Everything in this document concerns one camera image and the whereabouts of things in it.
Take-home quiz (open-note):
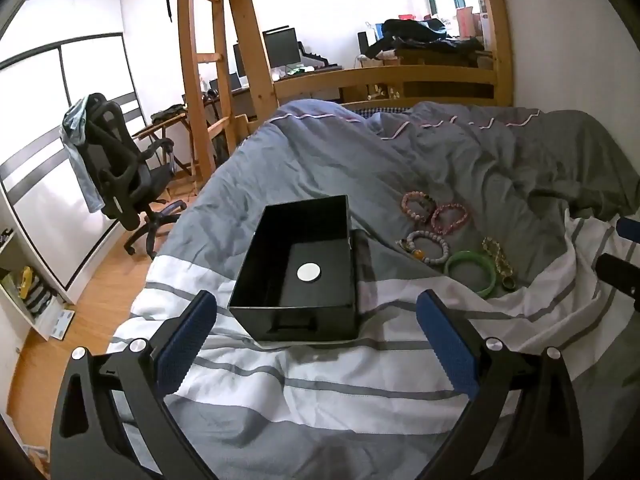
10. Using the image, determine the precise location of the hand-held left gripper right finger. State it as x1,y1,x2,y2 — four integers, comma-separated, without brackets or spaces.
416,287,586,480

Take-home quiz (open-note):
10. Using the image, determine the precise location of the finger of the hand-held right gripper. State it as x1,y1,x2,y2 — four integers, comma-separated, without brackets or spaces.
616,216,640,245
596,252,640,311

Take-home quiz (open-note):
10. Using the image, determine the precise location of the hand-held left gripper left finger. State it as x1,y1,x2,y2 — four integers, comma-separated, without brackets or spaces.
47,290,221,480

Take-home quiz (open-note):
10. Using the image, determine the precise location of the deep pink bead bracelet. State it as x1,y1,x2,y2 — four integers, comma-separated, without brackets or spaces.
430,202,469,235

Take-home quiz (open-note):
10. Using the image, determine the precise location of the black box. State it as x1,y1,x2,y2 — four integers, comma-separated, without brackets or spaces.
227,194,361,343

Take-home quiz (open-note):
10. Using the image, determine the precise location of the light pink bead bracelet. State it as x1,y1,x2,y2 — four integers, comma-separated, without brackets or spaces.
401,190,437,222

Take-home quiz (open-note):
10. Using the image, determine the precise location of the green jade bangle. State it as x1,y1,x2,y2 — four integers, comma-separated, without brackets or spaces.
444,251,498,298

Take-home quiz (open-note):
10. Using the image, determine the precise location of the white bathroom scale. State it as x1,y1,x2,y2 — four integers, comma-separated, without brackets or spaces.
50,307,76,341

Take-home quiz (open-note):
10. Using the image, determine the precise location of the black office chair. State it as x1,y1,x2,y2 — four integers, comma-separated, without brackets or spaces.
75,92,188,261

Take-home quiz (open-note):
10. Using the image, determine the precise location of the white bookshelf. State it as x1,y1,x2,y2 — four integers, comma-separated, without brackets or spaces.
0,205,76,341

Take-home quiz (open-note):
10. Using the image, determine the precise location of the wooden folding table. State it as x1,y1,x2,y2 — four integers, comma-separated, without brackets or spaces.
132,110,201,176

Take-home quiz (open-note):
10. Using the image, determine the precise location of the grey white striped duvet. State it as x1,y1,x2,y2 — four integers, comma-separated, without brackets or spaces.
105,99,640,480

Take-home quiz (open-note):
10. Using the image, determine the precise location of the light blue garment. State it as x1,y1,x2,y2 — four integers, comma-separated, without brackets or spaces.
60,94,106,213

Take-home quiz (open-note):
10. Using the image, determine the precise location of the checkered bed sheet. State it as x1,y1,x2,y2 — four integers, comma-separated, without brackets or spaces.
345,101,416,116

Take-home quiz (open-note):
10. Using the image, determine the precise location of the white sliding door wardrobe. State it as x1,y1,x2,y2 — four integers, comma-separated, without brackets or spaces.
0,32,146,306

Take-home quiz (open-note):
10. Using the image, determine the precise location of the pink box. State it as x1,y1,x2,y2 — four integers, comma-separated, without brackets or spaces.
455,6,476,38

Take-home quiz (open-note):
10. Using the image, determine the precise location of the wooden ladder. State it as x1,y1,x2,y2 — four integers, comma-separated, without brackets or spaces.
176,0,238,186

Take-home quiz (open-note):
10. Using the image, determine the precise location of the pile of black clothes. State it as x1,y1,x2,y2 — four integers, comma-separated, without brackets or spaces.
367,17,486,58

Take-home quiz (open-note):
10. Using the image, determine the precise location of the black computer monitor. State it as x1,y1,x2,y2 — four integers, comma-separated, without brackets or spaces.
263,25,301,68

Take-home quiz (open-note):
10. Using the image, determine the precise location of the gold chain bracelet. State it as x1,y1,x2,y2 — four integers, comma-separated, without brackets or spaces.
481,237,518,291

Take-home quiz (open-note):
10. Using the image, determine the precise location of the white bead bracelet amber bead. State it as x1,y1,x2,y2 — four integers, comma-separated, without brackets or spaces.
397,230,451,266

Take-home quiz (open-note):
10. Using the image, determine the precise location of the wooden bunk bed frame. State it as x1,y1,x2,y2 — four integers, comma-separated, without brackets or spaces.
220,0,516,136

